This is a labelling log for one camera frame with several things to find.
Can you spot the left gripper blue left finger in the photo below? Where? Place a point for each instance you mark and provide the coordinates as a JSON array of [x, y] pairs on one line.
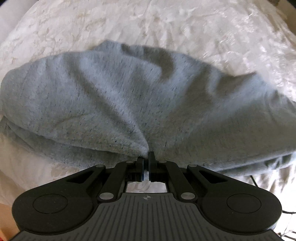
[[139, 170]]

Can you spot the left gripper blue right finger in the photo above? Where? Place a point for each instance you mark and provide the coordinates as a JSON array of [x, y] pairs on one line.
[[153, 167]]

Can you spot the light blue speckled pants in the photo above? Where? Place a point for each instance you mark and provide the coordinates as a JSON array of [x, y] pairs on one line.
[[117, 102]]

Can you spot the white embroidered bedspread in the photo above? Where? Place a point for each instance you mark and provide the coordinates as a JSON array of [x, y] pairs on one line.
[[237, 37]]

